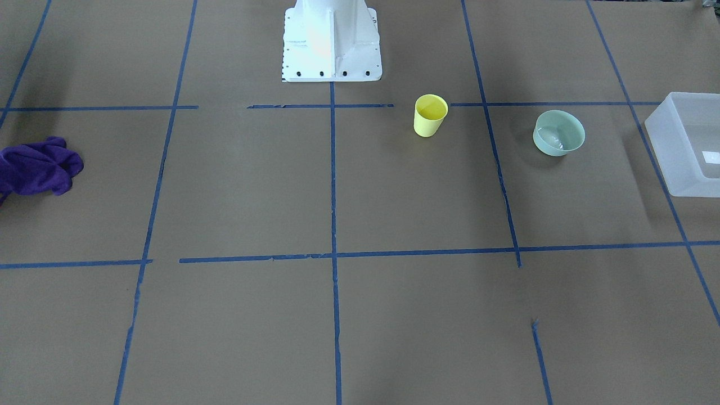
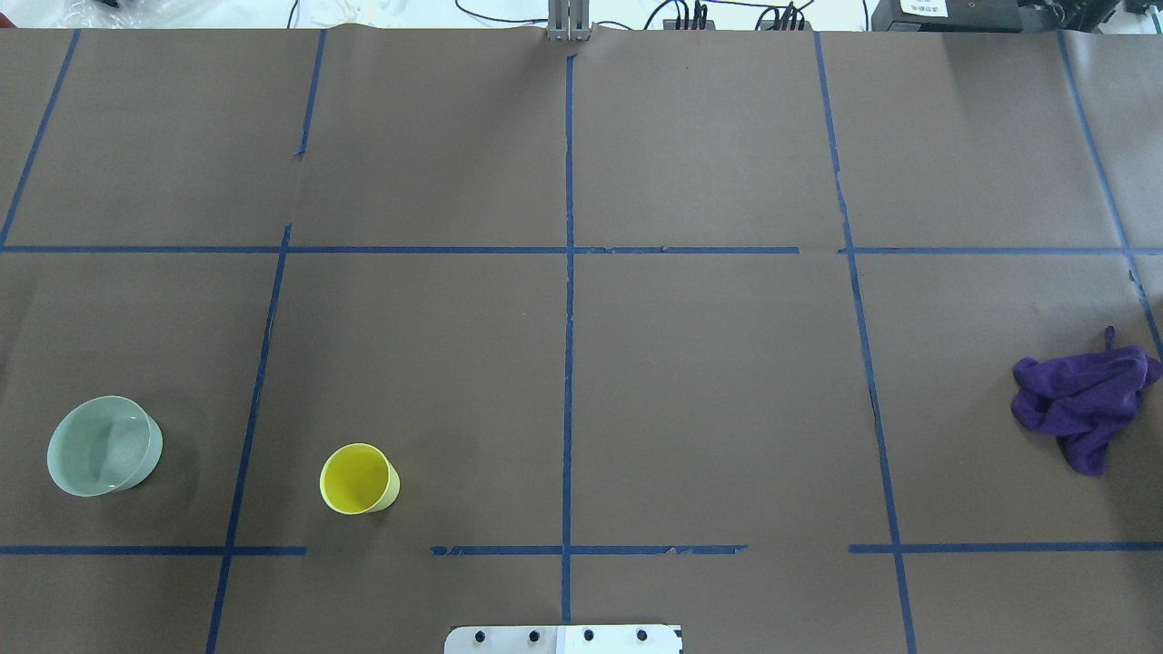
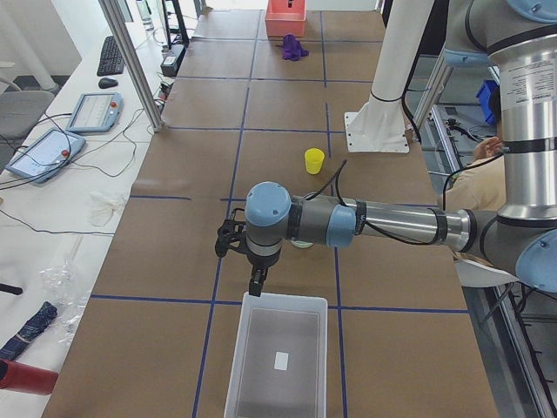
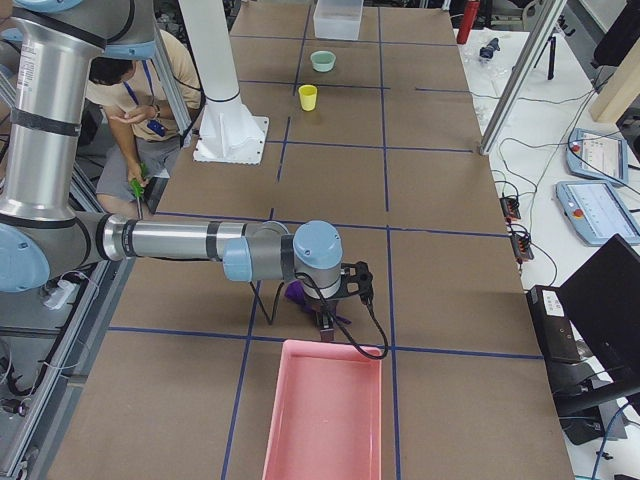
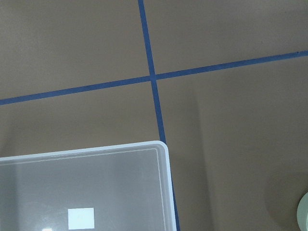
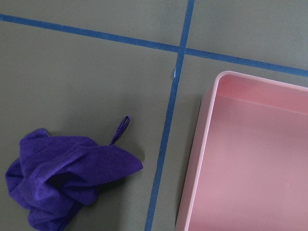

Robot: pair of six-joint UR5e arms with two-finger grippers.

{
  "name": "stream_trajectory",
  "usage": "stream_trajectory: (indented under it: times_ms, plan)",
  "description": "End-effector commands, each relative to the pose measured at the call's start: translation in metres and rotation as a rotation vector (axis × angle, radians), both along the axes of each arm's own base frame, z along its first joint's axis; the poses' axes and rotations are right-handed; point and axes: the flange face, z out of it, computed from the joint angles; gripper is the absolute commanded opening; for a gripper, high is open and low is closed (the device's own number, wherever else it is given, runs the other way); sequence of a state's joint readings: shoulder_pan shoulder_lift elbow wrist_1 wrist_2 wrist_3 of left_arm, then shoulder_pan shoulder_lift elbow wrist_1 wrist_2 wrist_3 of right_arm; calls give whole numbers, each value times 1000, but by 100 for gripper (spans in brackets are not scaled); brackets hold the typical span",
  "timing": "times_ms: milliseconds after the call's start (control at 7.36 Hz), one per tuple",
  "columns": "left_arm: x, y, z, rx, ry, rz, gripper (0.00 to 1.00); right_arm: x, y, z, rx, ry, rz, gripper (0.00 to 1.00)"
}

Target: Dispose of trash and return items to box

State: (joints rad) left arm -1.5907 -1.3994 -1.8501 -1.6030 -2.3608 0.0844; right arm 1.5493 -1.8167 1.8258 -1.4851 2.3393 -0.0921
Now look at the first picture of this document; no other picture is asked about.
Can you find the yellow plastic cup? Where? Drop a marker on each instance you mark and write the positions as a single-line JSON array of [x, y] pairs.
[[430, 111]]

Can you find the light green bowl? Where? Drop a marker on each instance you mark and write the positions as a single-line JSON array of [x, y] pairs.
[[557, 133]]

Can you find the translucent plastic storage box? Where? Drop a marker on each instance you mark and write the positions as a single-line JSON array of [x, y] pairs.
[[683, 126]]

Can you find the white label in box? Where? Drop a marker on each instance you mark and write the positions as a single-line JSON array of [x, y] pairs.
[[711, 157]]

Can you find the purple cloth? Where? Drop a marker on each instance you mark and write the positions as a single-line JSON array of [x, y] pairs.
[[35, 168]]

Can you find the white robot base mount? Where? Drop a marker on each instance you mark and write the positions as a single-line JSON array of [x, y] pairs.
[[331, 41]]

